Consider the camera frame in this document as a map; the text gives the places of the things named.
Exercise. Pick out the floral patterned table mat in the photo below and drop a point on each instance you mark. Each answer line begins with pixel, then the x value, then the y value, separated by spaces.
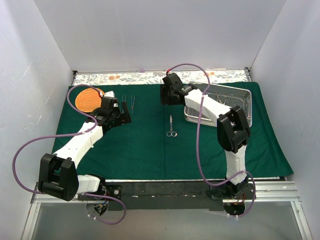
pixel 219 76

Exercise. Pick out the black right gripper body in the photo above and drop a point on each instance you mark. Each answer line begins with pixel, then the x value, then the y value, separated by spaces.
pixel 164 94

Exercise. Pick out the steel tweezers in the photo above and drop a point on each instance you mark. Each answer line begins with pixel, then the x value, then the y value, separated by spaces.
pixel 132 102
pixel 124 98

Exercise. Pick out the metal mesh instrument tray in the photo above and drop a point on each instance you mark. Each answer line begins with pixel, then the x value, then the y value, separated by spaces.
pixel 234 96

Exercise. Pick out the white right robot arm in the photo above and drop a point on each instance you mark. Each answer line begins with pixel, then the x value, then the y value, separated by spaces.
pixel 233 131

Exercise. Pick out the round woven bamboo tray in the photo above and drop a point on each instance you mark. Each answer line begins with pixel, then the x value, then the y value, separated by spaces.
pixel 88 100

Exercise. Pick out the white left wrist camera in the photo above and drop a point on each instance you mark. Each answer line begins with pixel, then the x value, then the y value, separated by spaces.
pixel 108 94

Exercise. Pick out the steel surgical scissors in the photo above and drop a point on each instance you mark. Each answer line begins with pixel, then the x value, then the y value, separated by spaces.
pixel 171 132

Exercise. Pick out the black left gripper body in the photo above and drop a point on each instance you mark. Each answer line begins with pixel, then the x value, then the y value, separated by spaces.
pixel 122 115

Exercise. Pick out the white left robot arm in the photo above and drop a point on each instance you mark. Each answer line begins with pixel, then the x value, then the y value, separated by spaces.
pixel 58 175

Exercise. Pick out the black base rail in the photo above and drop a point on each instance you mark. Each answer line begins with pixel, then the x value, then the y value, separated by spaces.
pixel 175 195

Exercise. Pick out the green surgical cloth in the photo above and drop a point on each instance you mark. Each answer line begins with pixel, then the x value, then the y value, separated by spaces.
pixel 141 150

